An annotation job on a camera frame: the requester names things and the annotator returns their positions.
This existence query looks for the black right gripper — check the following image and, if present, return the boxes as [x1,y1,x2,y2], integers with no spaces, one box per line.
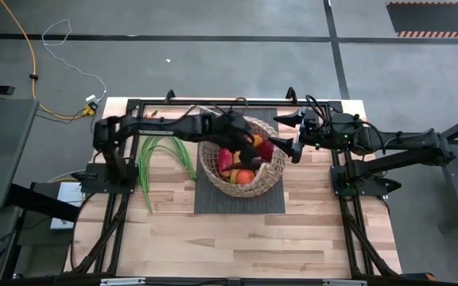
[267,107,333,164]

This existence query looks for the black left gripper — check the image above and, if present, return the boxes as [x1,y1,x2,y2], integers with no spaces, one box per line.
[212,110,262,171]

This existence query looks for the orange tangerine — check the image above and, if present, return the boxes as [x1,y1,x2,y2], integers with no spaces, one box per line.
[235,169,256,186]

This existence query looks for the dark red round fruit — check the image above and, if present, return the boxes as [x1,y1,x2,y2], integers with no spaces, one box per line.
[258,139,275,162]

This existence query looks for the red and yellow mango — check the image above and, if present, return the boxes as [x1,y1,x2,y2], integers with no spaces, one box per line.
[217,148,234,179]

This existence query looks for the yellow banana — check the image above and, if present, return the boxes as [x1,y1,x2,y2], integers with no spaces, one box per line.
[228,150,243,184]

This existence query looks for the woven seagrass basket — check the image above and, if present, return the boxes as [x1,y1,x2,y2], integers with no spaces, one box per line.
[196,105,286,199]

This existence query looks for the green onion bunch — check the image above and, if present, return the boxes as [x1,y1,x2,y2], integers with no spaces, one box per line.
[137,134,198,214]

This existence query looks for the dark grey placemat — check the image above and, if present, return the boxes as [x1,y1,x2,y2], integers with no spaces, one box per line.
[193,106,286,215]

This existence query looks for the yellow and white power plug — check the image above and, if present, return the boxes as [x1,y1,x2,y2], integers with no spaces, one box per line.
[83,94,99,117]

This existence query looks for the white box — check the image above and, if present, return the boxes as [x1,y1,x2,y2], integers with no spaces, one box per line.
[49,181,87,230]

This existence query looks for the black striped-edge floor mat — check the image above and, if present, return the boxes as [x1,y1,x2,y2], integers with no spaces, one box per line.
[386,2,458,39]

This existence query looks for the black desk crossbar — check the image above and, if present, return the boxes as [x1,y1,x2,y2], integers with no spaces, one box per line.
[6,184,81,223]

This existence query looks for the black aluminium rig frame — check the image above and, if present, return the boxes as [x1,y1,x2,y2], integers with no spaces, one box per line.
[64,86,403,286]

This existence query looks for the silver metal bracket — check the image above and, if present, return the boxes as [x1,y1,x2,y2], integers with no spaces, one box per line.
[100,277,146,286]
[322,280,368,286]

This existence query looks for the thin white cable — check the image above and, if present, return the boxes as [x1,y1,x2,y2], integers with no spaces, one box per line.
[41,18,108,102]

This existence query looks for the yellow cable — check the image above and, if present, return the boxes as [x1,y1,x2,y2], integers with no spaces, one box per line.
[0,0,96,120]

